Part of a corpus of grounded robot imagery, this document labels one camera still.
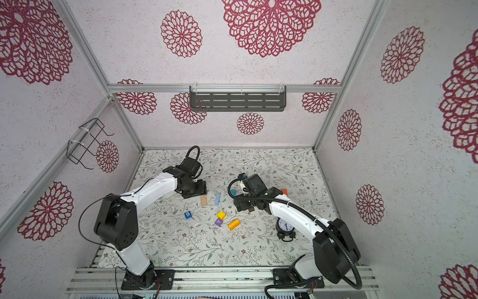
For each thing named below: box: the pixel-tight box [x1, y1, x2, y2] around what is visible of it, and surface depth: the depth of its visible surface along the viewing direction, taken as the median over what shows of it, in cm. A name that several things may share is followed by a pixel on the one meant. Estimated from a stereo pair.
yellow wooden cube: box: [216, 210, 226, 220], surface depth 92 cm
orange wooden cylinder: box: [227, 218, 241, 231], surface depth 90 cm
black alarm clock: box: [275, 216, 296, 242], surface depth 87 cm
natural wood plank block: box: [201, 194, 208, 207], surface depth 99 cm
